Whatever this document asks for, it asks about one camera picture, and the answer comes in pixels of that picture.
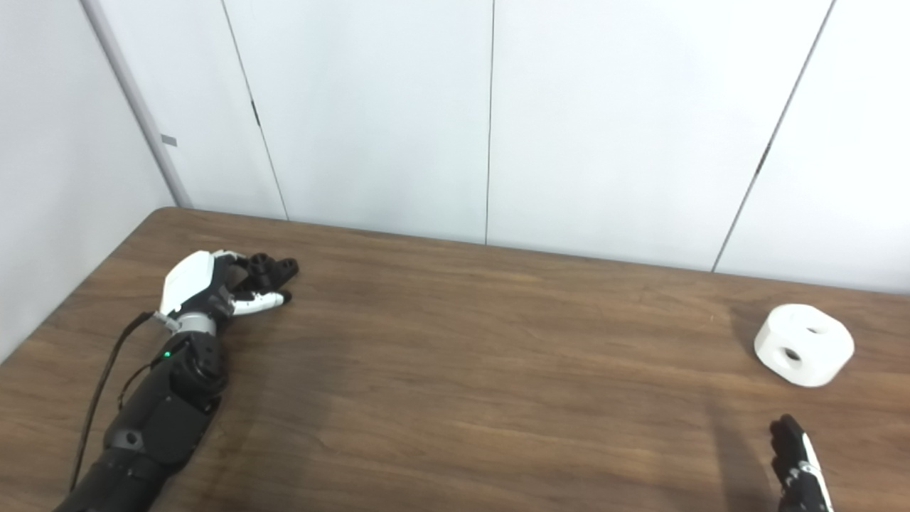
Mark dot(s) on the black plastic holder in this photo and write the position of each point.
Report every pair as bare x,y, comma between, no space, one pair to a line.
274,270

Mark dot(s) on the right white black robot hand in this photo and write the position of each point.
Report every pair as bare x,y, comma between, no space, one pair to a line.
800,476

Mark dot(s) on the round white plastic piece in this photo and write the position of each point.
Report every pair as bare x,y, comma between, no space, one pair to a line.
807,348

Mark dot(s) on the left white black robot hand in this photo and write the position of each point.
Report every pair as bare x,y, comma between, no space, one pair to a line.
188,281

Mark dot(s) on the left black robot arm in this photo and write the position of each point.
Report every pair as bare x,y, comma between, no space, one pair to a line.
167,412

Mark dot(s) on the grey wall corner post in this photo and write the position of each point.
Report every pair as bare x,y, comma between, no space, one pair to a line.
138,107

